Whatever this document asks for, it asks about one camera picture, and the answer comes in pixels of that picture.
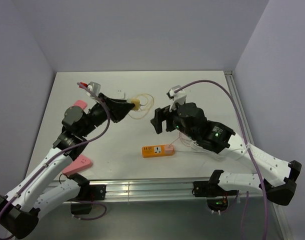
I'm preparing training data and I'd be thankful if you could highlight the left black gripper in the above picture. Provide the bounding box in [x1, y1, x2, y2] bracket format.
[80, 92, 135, 137]

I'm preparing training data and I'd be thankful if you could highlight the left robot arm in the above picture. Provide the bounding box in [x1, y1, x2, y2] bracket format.
[0, 93, 140, 239]

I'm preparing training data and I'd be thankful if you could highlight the yellow cable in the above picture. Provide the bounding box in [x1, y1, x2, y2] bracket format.
[129, 92, 156, 120]

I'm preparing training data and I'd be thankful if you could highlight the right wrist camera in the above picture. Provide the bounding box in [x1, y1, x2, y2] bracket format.
[166, 85, 187, 112]

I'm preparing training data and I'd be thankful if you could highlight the orange power strip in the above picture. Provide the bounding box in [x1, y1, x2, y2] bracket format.
[141, 144, 175, 158]

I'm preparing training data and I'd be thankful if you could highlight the white power strip cord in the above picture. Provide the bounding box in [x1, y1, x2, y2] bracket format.
[173, 139, 226, 163]

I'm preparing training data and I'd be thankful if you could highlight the aluminium rail frame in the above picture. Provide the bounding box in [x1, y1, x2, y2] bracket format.
[4, 70, 293, 240]

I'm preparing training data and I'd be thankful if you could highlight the pink plug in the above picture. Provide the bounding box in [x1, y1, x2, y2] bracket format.
[164, 144, 174, 155]

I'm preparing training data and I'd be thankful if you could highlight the white square charger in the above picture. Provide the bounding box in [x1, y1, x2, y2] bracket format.
[117, 90, 125, 100]

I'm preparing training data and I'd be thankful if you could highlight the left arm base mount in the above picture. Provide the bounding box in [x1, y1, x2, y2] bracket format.
[70, 184, 106, 216]

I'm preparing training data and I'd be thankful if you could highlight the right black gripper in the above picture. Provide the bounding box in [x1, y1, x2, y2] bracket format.
[150, 103, 198, 140]

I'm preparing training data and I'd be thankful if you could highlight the yellow plug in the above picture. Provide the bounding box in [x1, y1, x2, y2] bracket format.
[126, 98, 141, 111]

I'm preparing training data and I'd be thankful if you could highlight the pink triangular power strip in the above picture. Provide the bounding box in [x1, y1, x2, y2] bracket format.
[61, 154, 93, 176]

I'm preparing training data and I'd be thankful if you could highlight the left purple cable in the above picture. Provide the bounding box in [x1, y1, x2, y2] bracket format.
[0, 82, 112, 238]

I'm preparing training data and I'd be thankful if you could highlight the pink square charger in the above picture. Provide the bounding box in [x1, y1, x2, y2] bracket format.
[73, 99, 88, 110]

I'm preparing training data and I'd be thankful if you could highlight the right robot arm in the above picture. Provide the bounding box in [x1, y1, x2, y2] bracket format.
[150, 102, 302, 206]

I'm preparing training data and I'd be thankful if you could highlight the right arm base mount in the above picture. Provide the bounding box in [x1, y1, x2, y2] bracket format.
[191, 169, 239, 216]

